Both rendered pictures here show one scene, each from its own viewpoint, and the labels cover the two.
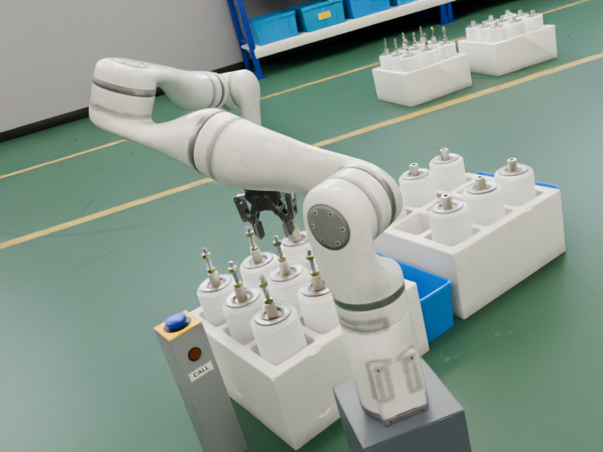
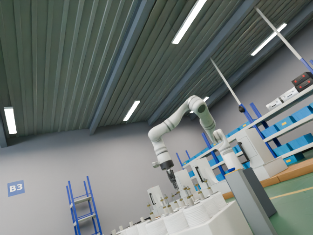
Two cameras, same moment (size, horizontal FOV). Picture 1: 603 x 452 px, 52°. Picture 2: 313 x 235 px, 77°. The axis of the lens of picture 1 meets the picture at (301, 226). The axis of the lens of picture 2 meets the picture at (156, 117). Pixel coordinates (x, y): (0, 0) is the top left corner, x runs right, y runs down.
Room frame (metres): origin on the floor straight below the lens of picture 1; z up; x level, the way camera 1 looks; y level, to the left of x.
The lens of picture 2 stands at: (1.73, 1.07, 0.30)
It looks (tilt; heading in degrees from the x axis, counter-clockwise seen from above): 23 degrees up; 241
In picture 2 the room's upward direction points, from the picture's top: 23 degrees counter-clockwise
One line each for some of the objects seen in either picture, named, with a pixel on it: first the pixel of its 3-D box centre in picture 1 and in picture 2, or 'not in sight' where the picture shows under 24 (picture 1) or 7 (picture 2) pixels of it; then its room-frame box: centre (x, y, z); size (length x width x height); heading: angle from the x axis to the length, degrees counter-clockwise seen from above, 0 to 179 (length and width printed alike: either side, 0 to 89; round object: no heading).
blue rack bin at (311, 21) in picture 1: (316, 14); not in sight; (5.83, -0.63, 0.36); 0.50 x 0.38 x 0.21; 10
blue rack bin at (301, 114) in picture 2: not in sight; (305, 113); (-3.49, -1.55, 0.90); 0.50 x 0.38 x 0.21; 7
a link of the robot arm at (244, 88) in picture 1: (242, 109); (157, 142); (1.23, 0.05, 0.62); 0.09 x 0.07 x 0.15; 61
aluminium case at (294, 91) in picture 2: not in sight; (292, 94); (-3.46, -1.52, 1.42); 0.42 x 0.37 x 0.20; 11
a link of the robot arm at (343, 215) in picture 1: (355, 239); (221, 141); (0.68, -0.06, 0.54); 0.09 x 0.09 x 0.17; 46
